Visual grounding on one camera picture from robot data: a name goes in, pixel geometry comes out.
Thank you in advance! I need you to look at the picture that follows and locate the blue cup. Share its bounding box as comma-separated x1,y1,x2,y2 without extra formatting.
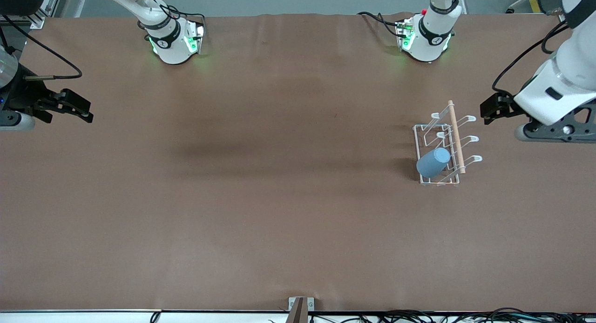
416,147,452,179

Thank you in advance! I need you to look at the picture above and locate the white wire cup holder rack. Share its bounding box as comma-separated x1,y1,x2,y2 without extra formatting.
413,100,483,187

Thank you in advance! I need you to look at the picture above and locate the aluminium frame post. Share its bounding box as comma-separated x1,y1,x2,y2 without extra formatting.
0,0,64,30

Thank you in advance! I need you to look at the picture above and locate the black cable bundle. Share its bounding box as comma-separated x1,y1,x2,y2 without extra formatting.
149,307,596,323

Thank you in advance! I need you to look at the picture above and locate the black base cable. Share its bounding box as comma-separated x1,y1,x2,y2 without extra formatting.
165,6,206,25
357,11,405,38

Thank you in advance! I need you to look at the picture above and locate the metal table edge bracket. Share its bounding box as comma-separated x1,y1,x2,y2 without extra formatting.
288,296,315,323

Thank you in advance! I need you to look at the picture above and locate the black right base cable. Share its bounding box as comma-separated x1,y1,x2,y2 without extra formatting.
165,6,206,25

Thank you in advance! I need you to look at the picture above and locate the brown table cover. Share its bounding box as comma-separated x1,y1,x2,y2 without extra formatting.
0,12,596,313

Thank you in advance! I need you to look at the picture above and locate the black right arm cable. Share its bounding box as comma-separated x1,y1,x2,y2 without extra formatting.
0,13,83,81

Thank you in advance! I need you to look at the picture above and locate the black left base cable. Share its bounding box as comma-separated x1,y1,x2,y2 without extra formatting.
357,11,405,38

